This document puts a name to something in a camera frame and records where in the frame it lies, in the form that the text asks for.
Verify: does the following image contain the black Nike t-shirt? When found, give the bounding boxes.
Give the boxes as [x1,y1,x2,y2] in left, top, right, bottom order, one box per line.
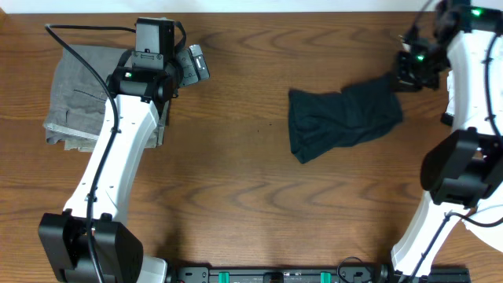
[288,74,403,164]

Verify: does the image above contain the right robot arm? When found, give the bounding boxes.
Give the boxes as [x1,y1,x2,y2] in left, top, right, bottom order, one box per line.
[383,1,502,282]

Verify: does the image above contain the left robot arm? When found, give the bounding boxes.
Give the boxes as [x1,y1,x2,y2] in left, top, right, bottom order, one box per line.
[38,17,210,282]

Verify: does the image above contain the black garment under white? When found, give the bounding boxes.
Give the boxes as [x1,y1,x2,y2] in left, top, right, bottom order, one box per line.
[440,112,454,127]

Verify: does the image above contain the folded grey shorts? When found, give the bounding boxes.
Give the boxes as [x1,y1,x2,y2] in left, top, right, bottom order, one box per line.
[43,45,169,152]

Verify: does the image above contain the white crumpled garment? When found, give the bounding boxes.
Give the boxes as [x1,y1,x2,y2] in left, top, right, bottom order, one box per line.
[446,72,502,251]

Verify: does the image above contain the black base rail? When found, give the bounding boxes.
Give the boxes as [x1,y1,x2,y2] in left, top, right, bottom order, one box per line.
[167,264,472,283]

